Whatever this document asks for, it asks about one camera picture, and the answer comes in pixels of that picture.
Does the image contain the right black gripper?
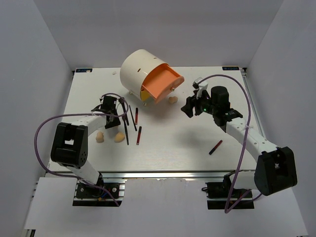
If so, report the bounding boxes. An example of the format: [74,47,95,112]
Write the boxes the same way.
[181,88,217,118]

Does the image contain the gourd sponge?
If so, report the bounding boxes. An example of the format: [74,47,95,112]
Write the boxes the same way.
[168,96,178,104]
[96,131,104,143]

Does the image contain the teardrop beige makeup sponge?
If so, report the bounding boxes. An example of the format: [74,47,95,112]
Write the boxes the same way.
[114,132,125,143]

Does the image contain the orange top drawer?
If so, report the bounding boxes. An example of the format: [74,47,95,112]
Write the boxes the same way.
[141,63,184,104]

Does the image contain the yellow drawer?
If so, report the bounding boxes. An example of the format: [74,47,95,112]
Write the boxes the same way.
[140,89,151,101]

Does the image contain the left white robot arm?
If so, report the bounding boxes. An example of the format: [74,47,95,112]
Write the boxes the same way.
[50,95,120,197]

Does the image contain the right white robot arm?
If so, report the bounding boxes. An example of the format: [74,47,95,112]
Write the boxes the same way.
[181,85,298,197]

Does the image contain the black round-head makeup brush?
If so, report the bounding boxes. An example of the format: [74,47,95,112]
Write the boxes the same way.
[118,98,129,126]

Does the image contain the black small makeup brush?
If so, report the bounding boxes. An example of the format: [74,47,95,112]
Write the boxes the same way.
[123,120,129,145]

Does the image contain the thin black liner brush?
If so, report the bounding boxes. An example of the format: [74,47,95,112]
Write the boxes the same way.
[129,105,138,131]

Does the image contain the red lip gloss centre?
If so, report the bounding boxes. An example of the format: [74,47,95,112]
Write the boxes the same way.
[135,107,139,124]

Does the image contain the red lip gloss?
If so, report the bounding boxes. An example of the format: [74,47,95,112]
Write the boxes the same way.
[136,126,142,145]
[209,140,223,155]
[135,107,139,124]

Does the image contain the red lip gloss lower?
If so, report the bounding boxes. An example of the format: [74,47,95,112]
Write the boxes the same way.
[136,126,142,145]

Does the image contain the blue label left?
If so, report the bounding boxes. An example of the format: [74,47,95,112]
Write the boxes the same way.
[75,68,92,73]

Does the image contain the blue label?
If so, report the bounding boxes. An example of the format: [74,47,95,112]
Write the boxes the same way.
[222,66,240,71]
[75,68,92,73]

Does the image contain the red lip gloss right front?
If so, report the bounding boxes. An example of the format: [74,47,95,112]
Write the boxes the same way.
[209,140,223,155]

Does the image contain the white cylindrical drawer organizer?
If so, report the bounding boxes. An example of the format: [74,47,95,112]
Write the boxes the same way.
[119,49,165,101]

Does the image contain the blue label right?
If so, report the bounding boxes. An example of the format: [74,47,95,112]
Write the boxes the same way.
[222,66,240,71]

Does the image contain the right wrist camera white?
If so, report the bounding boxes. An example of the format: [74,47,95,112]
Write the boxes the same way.
[193,77,208,99]

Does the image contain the aluminium table frame rail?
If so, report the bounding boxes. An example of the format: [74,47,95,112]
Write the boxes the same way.
[44,67,281,180]

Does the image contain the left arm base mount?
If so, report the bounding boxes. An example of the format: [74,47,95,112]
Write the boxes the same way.
[73,179,126,207]

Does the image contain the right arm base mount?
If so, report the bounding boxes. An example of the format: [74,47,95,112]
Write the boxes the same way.
[201,174,255,210]

